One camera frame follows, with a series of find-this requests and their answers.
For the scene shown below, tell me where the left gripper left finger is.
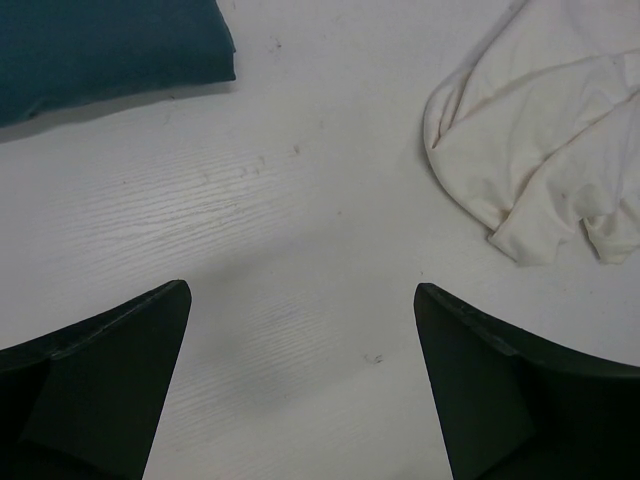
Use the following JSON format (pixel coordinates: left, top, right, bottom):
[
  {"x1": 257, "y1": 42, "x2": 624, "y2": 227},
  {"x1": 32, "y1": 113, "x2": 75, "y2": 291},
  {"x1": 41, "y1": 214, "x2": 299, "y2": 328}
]
[{"x1": 1, "y1": 280, "x2": 191, "y2": 479}]

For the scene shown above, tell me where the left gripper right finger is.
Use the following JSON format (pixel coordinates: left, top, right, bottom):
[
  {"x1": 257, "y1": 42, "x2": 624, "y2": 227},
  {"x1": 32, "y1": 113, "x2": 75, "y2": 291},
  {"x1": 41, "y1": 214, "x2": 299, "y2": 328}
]
[{"x1": 414, "y1": 283, "x2": 639, "y2": 479}]

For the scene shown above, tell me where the white t shirt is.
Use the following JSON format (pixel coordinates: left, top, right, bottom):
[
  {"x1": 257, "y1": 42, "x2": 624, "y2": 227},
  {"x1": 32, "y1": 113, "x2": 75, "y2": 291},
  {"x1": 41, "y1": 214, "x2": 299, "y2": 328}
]
[{"x1": 423, "y1": 1, "x2": 639, "y2": 266}]

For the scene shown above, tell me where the folded teal t shirt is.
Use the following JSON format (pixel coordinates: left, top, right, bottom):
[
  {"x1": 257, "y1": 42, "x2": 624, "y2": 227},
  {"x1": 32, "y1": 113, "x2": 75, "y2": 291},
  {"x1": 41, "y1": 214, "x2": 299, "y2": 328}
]
[{"x1": 1, "y1": 1, "x2": 236, "y2": 127}]

